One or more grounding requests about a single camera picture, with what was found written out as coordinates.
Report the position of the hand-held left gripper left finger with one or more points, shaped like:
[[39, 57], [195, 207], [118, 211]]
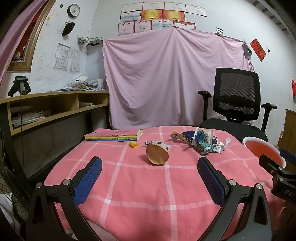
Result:
[[90, 178]]

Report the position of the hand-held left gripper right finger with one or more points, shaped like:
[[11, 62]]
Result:
[[209, 178]]

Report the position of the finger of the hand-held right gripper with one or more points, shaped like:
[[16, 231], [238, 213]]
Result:
[[270, 163], [289, 154]]

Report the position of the red basin with white rim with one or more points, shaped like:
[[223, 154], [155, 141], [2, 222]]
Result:
[[263, 150]]

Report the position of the brown wooden cabinet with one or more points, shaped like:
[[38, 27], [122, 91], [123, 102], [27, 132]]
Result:
[[290, 129]]

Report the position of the crumpled teal packet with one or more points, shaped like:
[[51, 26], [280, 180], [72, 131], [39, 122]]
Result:
[[202, 139]]

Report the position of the yellow cover book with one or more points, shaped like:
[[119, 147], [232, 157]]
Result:
[[111, 138]]

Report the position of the pink cover book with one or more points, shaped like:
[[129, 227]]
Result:
[[113, 132]]

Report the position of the pink checked blanket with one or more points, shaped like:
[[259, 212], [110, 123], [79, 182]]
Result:
[[143, 190]]

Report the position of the yellow bottle cap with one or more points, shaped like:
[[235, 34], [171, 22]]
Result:
[[133, 144]]

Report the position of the brown paper cup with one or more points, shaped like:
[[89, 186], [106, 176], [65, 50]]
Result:
[[157, 155]]

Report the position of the thin stack of papers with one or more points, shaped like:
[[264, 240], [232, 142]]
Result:
[[86, 104]]

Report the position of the black mesh office chair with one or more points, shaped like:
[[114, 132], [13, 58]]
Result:
[[238, 92]]

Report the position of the stack of newspapers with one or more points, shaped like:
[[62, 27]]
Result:
[[27, 119]]

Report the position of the pile of papers and books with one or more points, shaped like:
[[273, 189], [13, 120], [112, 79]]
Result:
[[83, 84]]

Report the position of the pink hanging sheet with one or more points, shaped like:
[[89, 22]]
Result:
[[161, 81]]

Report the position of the grey hanging pouch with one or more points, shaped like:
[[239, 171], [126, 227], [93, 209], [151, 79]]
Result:
[[247, 51]]

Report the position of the black tripod clamp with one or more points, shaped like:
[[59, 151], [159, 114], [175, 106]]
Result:
[[19, 85]]

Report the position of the black clip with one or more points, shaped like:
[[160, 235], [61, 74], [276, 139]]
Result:
[[219, 31]]

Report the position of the black hanging cap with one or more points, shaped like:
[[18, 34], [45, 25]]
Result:
[[68, 29]]

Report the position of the pink curtain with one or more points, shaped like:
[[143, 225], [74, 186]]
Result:
[[13, 39]]

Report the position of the wooden wall shelf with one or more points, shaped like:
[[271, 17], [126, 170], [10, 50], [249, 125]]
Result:
[[57, 120]]

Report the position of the red paper wall decoration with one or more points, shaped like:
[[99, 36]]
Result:
[[257, 49]]

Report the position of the small paper wall calendar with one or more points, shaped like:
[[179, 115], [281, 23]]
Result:
[[74, 61]]

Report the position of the large paper wall calendar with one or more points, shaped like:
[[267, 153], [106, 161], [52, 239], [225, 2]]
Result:
[[61, 56]]

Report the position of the wooden window frame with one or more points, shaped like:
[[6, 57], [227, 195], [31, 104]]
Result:
[[31, 46]]

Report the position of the round wall clock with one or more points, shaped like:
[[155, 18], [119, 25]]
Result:
[[73, 10]]

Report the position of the group of wall certificates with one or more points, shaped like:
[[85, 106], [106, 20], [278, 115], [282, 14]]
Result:
[[161, 16]]

